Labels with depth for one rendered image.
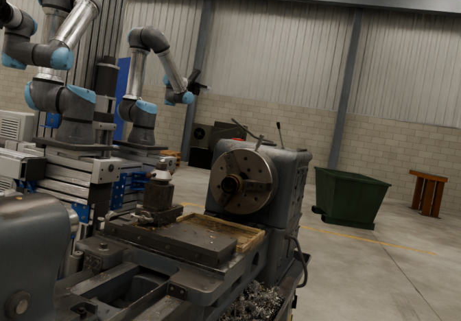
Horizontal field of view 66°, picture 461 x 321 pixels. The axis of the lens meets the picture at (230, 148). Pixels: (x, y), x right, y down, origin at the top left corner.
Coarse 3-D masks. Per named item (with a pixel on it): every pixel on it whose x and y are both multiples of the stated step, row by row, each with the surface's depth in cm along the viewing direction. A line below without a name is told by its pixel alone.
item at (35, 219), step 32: (0, 224) 53; (32, 224) 57; (64, 224) 63; (0, 256) 52; (32, 256) 57; (0, 288) 53; (32, 288) 59; (0, 320) 54; (32, 320) 59; (64, 320) 63; (96, 320) 69
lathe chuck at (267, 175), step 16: (224, 160) 170; (240, 160) 167; (256, 160) 164; (224, 176) 170; (256, 176) 164; (272, 176) 163; (240, 192) 167; (256, 192) 164; (272, 192) 165; (224, 208) 170; (240, 208) 167; (256, 208) 164
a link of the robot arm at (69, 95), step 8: (64, 88) 143; (72, 88) 141; (80, 88) 141; (56, 96) 141; (64, 96) 141; (72, 96) 141; (80, 96) 141; (88, 96) 143; (56, 104) 141; (64, 104) 141; (72, 104) 141; (80, 104) 142; (88, 104) 144; (64, 112) 143; (72, 112) 141; (80, 112) 142; (88, 112) 144
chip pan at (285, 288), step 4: (296, 260) 231; (292, 264) 223; (296, 264) 224; (300, 264) 225; (292, 268) 215; (296, 268) 217; (300, 268) 218; (292, 272) 209; (296, 272) 210; (284, 276) 201; (288, 276) 202; (292, 276) 203; (296, 276) 204; (288, 280) 197; (292, 280) 198; (284, 284) 190; (288, 284) 191; (280, 288) 184; (284, 288) 185; (288, 288) 186; (280, 292) 179; (284, 292) 180; (288, 292) 181; (284, 296) 175
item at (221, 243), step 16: (112, 224) 113; (128, 224) 111; (144, 224) 114; (176, 224) 120; (144, 240) 109; (160, 240) 106; (176, 240) 104; (192, 240) 106; (208, 240) 108; (224, 240) 111; (192, 256) 103; (208, 256) 101; (224, 256) 106
